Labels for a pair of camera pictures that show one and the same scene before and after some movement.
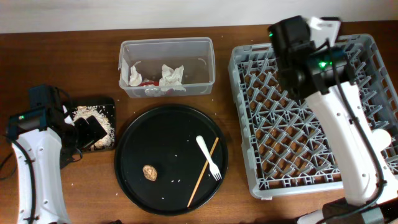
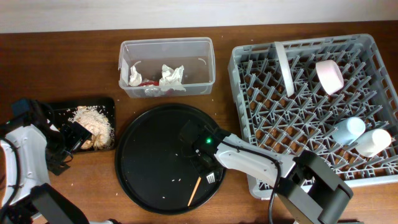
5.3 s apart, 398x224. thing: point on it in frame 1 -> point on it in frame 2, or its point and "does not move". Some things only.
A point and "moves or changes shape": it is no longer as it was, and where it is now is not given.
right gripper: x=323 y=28 -> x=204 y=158
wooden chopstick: x=201 y=175 does not move
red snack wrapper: x=152 y=83 does not move
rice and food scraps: x=108 y=140 does not move
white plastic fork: x=214 y=169 moves or changes shape
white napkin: x=171 y=79 does not move
